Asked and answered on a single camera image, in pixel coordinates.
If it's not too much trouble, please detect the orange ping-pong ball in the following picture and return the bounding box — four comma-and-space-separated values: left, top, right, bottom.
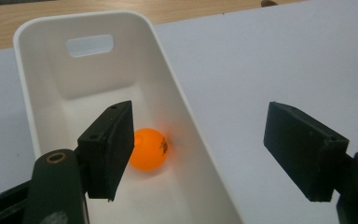
129, 127, 170, 173

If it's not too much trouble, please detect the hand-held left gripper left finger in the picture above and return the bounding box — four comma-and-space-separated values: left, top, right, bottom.
76, 100, 135, 202

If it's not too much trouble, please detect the white plastic bin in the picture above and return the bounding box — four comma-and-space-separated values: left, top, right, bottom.
12, 9, 244, 224

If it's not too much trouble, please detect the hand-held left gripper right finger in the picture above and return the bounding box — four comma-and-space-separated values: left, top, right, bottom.
263, 101, 351, 203

